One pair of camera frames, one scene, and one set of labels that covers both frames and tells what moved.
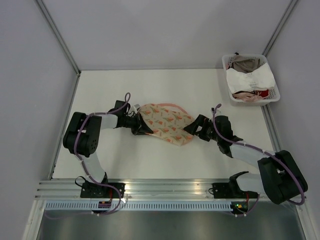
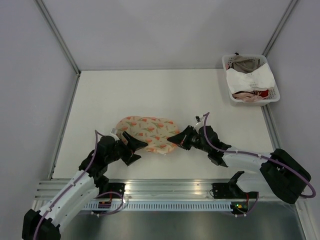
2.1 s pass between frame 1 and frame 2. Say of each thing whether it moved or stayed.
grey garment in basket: stayed
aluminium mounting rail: stayed
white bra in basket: stayed
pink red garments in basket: stayed
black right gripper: moved
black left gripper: moved
